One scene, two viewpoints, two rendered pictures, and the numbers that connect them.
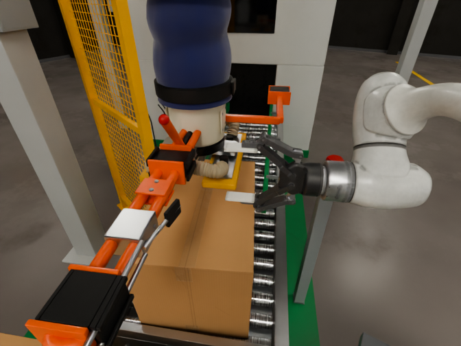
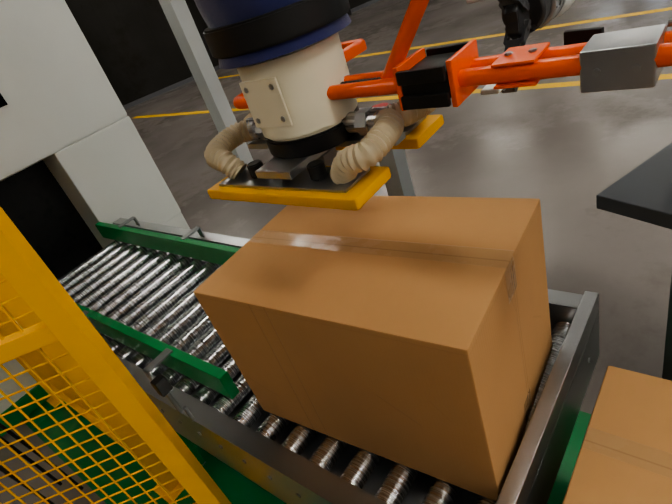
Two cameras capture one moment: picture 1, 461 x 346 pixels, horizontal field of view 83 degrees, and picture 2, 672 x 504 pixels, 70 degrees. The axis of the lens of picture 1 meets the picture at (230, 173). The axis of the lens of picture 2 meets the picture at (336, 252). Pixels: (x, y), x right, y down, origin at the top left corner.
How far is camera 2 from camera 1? 84 cm
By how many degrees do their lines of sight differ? 43
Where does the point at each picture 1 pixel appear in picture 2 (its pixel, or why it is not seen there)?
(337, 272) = not seen: hidden behind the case
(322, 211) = (407, 190)
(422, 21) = (180, 12)
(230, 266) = (522, 216)
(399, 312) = not seen: hidden behind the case
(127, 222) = (620, 39)
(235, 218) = (424, 212)
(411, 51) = (197, 53)
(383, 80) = not seen: outside the picture
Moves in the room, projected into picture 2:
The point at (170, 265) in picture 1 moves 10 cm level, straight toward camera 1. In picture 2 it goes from (499, 277) to (568, 267)
